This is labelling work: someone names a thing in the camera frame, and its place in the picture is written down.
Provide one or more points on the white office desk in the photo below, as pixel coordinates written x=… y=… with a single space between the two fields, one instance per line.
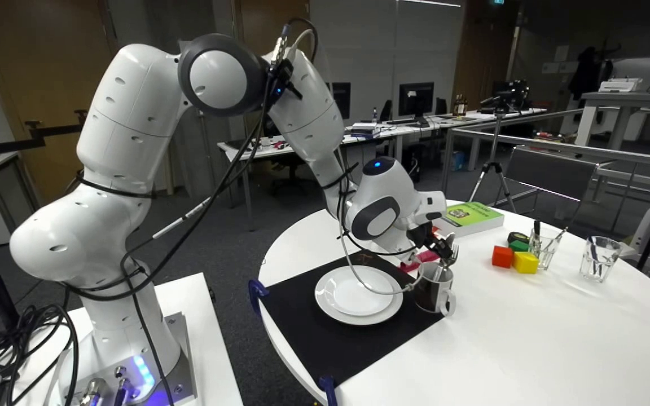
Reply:
x=631 y=103

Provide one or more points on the grey camera tripod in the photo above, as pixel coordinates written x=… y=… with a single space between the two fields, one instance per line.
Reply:
x=497 y=136

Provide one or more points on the grey metal frame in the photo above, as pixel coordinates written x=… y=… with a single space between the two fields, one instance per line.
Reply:
x=475 y=136

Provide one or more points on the black hanging jacket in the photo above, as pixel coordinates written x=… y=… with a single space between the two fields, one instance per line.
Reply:
x=587 y=72

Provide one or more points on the blue tape strip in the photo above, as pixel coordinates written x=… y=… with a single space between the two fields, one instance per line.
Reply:
x=257 y=295
x=327 y=391

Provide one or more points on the black placemat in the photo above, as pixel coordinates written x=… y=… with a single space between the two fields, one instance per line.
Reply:
x=303 y=340

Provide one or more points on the grey chair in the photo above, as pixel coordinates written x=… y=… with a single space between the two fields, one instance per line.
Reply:
x=552 y=173

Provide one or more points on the green book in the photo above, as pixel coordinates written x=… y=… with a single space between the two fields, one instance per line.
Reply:
x=473 y=216

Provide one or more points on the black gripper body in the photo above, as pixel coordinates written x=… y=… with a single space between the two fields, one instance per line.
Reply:
x=424 y=238

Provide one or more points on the clear drinking glass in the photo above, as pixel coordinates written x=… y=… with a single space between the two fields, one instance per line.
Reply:
x=546 y=252
x=599 y=262

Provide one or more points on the black tripod camera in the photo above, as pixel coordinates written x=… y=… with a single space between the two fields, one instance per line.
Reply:
x=506 y=95

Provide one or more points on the white plate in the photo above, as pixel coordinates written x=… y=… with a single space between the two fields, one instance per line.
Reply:
x=355 y=300

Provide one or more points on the dark grey mug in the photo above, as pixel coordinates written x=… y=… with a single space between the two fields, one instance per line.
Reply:
x=434 y=295

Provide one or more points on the red hexagonal block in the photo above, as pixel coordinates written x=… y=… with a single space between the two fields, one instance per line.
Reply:
x=502 y=257

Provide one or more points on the white robot platform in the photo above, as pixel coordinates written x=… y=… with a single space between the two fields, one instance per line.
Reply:
x=197 y=340

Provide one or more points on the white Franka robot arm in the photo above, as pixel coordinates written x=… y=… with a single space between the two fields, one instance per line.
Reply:
x=130 y=114

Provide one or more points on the yellow block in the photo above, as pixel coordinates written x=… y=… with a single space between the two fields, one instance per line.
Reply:
x=526 y=262

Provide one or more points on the long office desk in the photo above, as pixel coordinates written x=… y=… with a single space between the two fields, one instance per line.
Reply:
x=383 y=132

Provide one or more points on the green block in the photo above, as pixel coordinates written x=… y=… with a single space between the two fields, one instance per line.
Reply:
x=520 y=247

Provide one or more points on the black computer monitor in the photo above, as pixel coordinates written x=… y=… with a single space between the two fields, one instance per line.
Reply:
x=416 y=97
x=341 y=101

